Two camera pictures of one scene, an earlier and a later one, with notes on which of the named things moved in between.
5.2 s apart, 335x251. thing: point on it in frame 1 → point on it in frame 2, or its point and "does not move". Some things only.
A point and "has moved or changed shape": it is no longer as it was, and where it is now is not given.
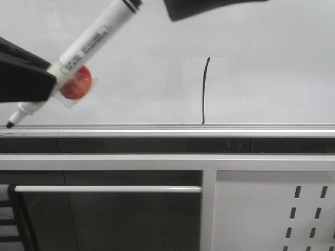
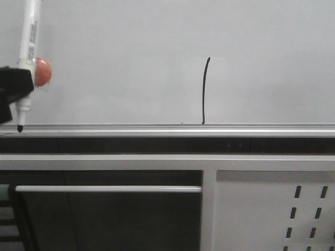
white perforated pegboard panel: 271,210 does not move
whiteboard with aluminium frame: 264,70 does not move
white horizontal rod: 108,189 does not move
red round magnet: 78,86 has moved or changed shape
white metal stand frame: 208,164 does not move
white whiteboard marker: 81,54 → 26,60
